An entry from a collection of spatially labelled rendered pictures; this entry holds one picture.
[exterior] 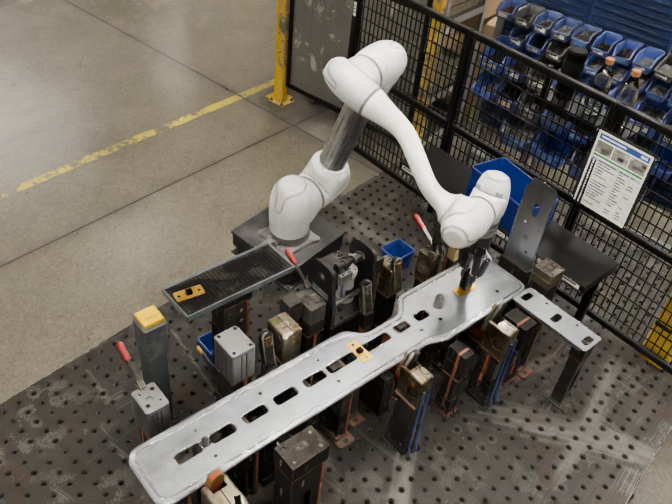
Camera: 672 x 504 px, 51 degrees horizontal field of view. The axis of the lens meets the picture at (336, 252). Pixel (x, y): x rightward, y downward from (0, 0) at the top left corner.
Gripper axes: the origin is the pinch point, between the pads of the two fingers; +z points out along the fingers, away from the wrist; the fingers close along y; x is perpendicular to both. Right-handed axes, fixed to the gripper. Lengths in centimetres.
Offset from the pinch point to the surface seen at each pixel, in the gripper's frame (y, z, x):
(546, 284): 15.7, 2.6, 23.3
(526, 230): 0.8, -9.3, 26.4
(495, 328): 19.5, 1.2, -8.4
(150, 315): -33, -12, -95
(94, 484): -26, 36, -122
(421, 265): -17.1, 5.0, -2.9
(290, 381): -3, 4, -70
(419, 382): 20.7, 0.5, -43.2
